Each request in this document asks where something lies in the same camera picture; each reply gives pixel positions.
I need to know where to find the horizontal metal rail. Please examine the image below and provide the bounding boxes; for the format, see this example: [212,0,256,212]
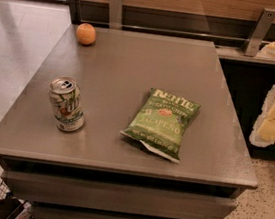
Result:
[79,15,272,49]

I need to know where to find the left metal bracket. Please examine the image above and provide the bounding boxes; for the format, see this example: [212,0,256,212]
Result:
[108,0,123,29]

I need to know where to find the right metal bracket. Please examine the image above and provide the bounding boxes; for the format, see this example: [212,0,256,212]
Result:
[243,7,275,57]

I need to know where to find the grey drawer cabinet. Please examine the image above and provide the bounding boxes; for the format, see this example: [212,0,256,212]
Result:
[0,28,258,219]

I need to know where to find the orange fruit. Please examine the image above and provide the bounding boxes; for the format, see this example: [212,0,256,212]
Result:
[76,23,96,46]

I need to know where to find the green jalapeno chips bag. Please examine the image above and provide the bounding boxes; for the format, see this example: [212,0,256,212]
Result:
[120,88,200,163]

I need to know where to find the metal bracket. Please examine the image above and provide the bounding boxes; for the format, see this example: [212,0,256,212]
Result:
[243,7,275,57]
[108,0,123,29]

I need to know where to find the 7up soda can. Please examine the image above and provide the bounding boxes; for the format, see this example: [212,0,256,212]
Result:
[49,76,85,132]

